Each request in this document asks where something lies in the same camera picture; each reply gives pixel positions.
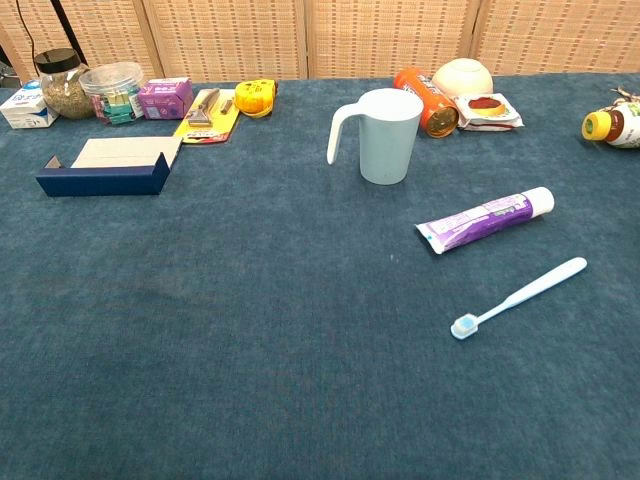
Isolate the clear plastic tub of clips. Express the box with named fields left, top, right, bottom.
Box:
left=78, top=61, right=146, bottom=126

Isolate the beige rope bundle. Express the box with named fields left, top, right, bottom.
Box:
left=610, top=86, right=640, bottom=109

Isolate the razor in yellow blister pack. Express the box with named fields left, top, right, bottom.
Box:
left=172, top=87, right=242, bottom=145

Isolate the purple bottle with white cap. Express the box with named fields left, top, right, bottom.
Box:
left=415, top=186, right=556, bottom=255

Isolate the orange cylindrical can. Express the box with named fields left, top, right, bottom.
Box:
left=393, top=67, right=460, bottom=139

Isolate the yellow-capped white-label drink bottle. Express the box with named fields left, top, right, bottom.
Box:
left=581, top=102, right=640, bottom=150

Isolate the navy open glasses case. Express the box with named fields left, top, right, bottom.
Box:
left=35, top=135, right=184, bottom=198

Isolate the white blue milk carton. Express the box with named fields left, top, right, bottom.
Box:
left=0, top=79, right=60, bottom=130

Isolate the thin black background cable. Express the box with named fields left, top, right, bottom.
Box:
left=14, top=0, right=39, bottom=56

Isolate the white snack packet red picture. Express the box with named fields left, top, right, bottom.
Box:
left=453, top=93, right=525, bottom=132

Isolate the black tripod stand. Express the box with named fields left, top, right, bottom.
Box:
left=49, top=0, right=91, bottom=66

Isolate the purple cardboard box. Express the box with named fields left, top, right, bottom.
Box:
left=137, top=77, right=195, bottom=121

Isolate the beige upturned bowl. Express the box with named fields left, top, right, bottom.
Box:
left=431, top=57, right=495, bottom=99

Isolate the light blue toothbrush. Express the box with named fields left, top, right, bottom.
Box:
left=450, top=256, right=588, bottom=341

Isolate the dark blue tablecloth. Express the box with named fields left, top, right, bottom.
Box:
left=0, top=72, right=640, bottom=480

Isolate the yellow tape measure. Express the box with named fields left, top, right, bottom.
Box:
left=234, top=78, right=279, bottom=119

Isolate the glass jar black lid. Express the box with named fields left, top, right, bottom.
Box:
left=33, top=48, right=96, bottom=120

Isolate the bamboo folding screen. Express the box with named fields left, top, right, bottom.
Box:
left=0, top=0, right=640, bottom=86

